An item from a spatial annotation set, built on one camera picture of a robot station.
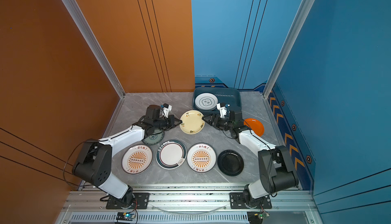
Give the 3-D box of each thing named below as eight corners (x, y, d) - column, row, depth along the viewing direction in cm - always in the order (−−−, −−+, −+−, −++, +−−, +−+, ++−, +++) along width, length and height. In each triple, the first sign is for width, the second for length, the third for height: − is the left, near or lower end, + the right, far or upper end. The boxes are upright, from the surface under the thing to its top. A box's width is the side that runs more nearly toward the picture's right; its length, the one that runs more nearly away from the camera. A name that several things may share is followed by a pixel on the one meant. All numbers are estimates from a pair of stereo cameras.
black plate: (218, 175, 83) (218, 174, 81) (216, 150, 92) (216, 149, 90) (245, 175, 83) (246, 174, 81) (240, 150, 92) (241, 149, 90)
